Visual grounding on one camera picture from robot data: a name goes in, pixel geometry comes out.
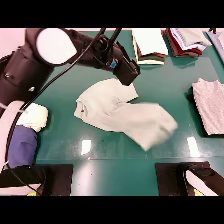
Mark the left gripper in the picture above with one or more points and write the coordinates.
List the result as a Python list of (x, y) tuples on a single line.
[(126, 68)]

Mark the cream T-shirt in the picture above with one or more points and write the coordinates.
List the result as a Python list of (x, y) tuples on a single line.
[(133, 116)]

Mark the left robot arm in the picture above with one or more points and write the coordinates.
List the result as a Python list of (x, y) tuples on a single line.
[(23, 73)]

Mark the cream garment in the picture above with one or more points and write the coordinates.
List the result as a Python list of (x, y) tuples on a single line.
[(150, 62)]

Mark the dark green garment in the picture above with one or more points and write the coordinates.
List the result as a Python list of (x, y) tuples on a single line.
[(150, 59)]

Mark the brown garment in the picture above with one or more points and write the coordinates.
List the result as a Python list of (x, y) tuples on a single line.
[(175, 53), (151, 55)]

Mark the white garment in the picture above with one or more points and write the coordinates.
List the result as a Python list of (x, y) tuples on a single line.
[(186, 45), (35, 116), (150, 40)]

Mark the red garment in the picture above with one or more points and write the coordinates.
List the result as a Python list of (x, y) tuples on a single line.
[(185, 50)]

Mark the pale green garment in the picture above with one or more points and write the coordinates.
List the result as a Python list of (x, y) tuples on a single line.
[(195, 36)]

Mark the speckled grey garment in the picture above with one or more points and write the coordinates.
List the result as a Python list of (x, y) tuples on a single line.
[(210, 105)]

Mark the light blue garment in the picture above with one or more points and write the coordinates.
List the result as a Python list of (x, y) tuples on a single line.
[(218, 45)]

